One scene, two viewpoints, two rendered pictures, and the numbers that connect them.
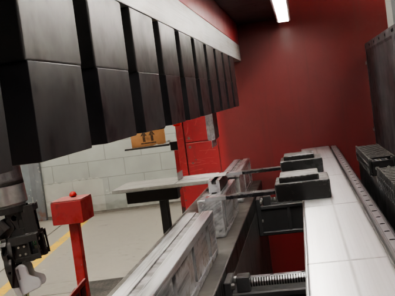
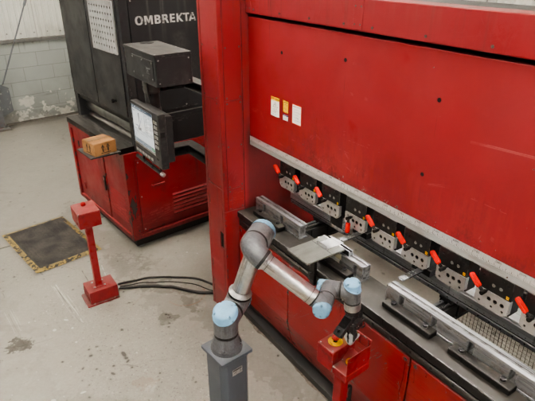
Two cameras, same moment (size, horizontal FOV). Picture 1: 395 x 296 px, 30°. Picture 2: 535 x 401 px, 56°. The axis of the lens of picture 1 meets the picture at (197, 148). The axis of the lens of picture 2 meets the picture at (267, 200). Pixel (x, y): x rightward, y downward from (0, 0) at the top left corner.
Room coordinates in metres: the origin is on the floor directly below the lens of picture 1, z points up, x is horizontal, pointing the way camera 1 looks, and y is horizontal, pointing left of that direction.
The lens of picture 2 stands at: (0.43, 1.91, 2.47)
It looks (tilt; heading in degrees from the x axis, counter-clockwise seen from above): 26 degrees down; 318
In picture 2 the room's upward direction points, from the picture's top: straight up
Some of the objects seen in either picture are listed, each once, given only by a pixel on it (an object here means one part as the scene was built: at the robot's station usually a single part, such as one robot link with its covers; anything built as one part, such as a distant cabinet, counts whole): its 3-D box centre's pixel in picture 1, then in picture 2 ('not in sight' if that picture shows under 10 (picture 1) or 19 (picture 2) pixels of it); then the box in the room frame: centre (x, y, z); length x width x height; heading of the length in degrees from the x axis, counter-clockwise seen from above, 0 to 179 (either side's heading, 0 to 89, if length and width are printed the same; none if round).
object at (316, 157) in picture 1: (273, 165); (357, 232); (1.98, -0.20, 1.01); 0.26 x 0.12 x 0.05; 82
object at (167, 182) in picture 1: (165, 182); (315, 250); (2.03, 0.10, 1.00); 0.26 x 0.18 x 0.01; 82
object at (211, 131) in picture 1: (212, 128); (337, 221); (2.01, -0.05, 1.13); 0.10 x 0.02 x 0.10; 172
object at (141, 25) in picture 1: (119, 75); (499, 289); (1.04, 0.10, 1.26); 0.15 x 0.09 x 0.17; 172
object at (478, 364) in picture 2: not in sight; (480, 367); (1.02, 0.15, 0.89); 0.30 x 0.05 x 0.03; 172
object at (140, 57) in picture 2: not in sight; (161, 113); (3.32, 0.24, 1.53); 0.51 x 0.25 x 0.85; 173
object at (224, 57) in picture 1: (214, 82); (313, 186); (2.23, -0.08, 1.26); 0.15 x 0.09 x 0.17; 172
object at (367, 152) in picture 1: (374, 158); not in sight; (1.75, -0.41, 1.02); 0.37 x 0.06 x 0.04; 172
